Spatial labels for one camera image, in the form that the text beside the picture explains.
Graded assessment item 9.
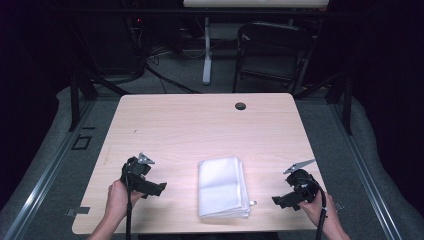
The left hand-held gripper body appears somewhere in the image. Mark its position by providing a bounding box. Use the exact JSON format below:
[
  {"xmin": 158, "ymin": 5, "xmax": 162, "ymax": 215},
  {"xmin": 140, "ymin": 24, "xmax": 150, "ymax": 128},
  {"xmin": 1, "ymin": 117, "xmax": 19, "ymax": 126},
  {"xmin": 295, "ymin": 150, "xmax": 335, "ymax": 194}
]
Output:
[{"xmin": 120, "ymin": 152, "xmax": 158, "ymax": 194}]

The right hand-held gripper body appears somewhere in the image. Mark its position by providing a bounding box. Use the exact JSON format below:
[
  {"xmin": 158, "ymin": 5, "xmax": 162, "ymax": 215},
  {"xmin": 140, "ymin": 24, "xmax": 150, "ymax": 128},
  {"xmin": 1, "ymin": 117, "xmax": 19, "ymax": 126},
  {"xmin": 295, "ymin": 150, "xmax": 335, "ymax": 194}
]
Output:
[{"xmin": 283, "ymin": 159, "xmax": 323, "ymax": 204}]

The white mesh laundry bag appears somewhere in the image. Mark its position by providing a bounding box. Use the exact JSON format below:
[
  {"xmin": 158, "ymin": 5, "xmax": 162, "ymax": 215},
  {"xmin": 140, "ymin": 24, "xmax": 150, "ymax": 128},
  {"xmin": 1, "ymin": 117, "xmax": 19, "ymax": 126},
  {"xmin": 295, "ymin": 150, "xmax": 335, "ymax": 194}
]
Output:
[{"xmin": 197, "ymin": 156, "xmax": 257, "ymax": 220}]

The person's right hand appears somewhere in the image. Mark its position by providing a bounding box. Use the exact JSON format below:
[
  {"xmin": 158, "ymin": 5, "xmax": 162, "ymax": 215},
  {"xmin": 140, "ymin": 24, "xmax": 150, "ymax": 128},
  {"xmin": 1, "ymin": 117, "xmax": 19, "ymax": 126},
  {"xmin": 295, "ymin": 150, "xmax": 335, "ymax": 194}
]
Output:
[{"xmin": 297, "ymin": 191, "xmax": 338, "ymax": 228}]

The person's left hand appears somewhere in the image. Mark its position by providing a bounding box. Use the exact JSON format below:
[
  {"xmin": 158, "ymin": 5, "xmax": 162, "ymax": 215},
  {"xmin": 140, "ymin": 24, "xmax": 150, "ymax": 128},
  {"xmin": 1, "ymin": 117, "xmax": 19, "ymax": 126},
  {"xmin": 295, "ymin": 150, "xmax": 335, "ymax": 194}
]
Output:
[{"xmin": 104, "ymin": 179, "xmax": 145, "ymax": 222}]

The dark computer case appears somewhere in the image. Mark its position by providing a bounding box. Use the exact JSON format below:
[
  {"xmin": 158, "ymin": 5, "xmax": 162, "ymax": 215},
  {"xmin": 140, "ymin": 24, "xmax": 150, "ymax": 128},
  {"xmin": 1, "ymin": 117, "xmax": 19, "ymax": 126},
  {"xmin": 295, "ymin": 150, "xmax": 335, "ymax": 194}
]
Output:
[{"xmin": 123, "ymin": 15, "xmax": 148, "ymax": 76}]

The white desk leg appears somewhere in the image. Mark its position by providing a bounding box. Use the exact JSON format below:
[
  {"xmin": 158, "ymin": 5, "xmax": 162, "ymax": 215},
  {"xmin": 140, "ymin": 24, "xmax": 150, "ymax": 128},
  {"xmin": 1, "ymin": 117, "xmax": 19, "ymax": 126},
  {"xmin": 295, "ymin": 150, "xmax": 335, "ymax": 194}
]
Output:
[{"xmin": 201, "ymin": 17, "xmax": 213, "ymax": 86}]

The black folding chair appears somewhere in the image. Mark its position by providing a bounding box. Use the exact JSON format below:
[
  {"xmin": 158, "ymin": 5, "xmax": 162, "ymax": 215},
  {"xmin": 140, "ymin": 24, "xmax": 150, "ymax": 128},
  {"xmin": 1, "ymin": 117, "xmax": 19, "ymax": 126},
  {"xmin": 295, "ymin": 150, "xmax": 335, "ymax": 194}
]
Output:
[{"xmin": 232, "ymin": 21, "xmax": 315, "ymax": 95}]

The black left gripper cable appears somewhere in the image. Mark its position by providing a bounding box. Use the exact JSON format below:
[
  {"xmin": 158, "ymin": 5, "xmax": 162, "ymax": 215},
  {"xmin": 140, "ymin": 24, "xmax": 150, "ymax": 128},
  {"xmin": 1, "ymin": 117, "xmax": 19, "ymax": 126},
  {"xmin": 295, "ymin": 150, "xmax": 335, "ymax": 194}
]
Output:
[{"xmin": 125, "ymin": 166, "xmax": 134, "ymax": 240}]

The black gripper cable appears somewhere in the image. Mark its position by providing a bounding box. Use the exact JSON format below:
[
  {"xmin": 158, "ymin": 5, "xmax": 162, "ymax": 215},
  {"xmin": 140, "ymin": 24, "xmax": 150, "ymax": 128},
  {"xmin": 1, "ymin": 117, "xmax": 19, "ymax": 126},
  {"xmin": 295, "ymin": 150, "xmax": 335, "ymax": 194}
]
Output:
[
  {"xmin": 314, "ymin": 186, "xmax": 328, "ymax": 240},
  {"xmin": 125, "ymin": 166, "xmax": 134, "ymax": 240}
]

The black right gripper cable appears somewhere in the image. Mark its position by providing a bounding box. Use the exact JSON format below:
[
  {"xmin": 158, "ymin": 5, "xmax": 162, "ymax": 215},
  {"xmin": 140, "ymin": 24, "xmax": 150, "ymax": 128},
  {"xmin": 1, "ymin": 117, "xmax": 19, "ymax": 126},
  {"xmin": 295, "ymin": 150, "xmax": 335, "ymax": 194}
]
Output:
[{"xmin": 314, "ymin": 186, "xmax": 328, "ymax": 240}]

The grey metal floor rail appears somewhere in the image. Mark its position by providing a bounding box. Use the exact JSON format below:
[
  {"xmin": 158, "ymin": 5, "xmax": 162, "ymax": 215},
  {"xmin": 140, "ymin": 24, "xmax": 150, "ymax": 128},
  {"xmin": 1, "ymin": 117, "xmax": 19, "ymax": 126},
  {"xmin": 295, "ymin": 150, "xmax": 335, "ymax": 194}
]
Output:
[
  {"xmin": 328, "ymin": 102, "xmax": 404, "ymax": 240},
  {"xmin": 2, "ymin": 99, "xmax": 97, "ymax": 240}
]

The black diagonal frame brace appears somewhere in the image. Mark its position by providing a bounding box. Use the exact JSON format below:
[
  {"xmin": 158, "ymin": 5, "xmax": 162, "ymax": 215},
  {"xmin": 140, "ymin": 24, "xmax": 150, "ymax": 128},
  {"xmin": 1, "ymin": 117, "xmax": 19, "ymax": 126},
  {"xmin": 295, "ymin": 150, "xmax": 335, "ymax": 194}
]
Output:
[
  {"xmin": 293, "ymin": 73, "xmax": 344, "ymax": 100},
  {"xmin": 87, "ymin": 70, "xmax": 132, "ymax": 98}
]

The black floor cable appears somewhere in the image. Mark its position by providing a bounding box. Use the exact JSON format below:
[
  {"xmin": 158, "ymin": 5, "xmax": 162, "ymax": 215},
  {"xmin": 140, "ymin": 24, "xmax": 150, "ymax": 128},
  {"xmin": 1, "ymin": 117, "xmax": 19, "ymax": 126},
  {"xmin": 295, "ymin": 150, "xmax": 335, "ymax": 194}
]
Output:
[{"xmin": 143, "ymin": 64, "xmax": 202, "ymax": 95}]

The black horizontal frame bar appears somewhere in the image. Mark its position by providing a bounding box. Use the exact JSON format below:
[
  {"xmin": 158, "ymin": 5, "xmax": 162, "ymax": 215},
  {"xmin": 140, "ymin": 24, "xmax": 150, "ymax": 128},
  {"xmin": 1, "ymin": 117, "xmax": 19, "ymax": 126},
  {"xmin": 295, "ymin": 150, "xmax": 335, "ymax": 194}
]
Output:
[{"xmin": 49, "ymin": 8, "xmax": 368, "ymax": 18}]

